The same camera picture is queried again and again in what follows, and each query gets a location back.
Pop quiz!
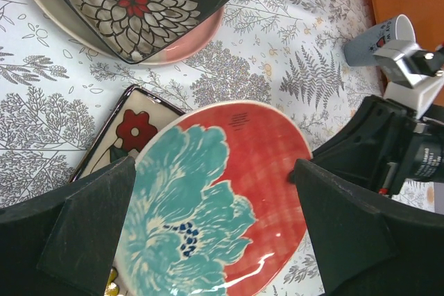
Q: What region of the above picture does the orange plastic bin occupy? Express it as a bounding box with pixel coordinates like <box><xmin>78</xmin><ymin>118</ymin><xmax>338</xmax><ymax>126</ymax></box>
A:
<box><xmin>372</xmin><ymin>0</ymin><xmax>443</xmax><ymax>50</ymax></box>

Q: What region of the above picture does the square dark rimmed plate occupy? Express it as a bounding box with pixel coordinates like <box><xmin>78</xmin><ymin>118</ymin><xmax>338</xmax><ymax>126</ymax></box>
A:
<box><xmin>69</xmin><ymin>85</ymin><xmax>185</xmax><ymax>182</ymax></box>

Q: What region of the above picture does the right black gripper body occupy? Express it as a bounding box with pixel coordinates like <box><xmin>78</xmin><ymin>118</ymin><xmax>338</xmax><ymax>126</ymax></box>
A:
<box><xmin>384</xmin><ymin>119</ymin><xmax>443</xmax><ymax>195</ymax></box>

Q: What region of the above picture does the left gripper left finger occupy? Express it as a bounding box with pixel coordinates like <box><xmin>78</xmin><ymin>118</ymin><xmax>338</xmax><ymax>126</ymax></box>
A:
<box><xmin>1</xmin><ymin>157</ymin><xmax>136</xmax><ymax>295</ymax></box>

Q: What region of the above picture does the red and teal round plate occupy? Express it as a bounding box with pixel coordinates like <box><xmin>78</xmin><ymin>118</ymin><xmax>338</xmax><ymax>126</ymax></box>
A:
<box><xmin>114</xmin><ymin>101</ymin><xmax>311</xmax><ymax>295</ymax></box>

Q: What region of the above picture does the small grey white cup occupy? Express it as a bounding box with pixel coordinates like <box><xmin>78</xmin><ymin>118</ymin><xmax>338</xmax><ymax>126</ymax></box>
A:
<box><xmin>343</xmin><ymin>14</ymin><xmax>416</xmax><ymax>67</ymax></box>

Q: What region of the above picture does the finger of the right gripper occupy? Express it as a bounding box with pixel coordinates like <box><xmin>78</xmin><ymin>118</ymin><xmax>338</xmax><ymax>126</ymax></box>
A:
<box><xmin>310</xmin><ymin>95</ymin><xmax>416</xmax><ymax>194</ymax></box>

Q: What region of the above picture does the pink round plate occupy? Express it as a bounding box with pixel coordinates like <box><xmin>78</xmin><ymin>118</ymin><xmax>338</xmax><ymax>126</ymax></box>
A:
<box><xmin>34</xmin><ymin>0</ymin><xmax>224</xmax><ymax>65</ymax></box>

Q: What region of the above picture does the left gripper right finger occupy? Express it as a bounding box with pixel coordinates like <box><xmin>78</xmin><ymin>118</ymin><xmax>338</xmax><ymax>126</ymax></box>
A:
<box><xmin>294</xmin><ymin>159</ymin><xmax>443</xmax><ymax>295</ymax></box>

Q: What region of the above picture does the floral patterned table mat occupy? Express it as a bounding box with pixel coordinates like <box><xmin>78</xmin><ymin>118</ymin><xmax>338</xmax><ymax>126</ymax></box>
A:
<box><xmin>0</xmin><ymin>0</ymin><xmax>444</xmax><ymax>296</ymax></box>

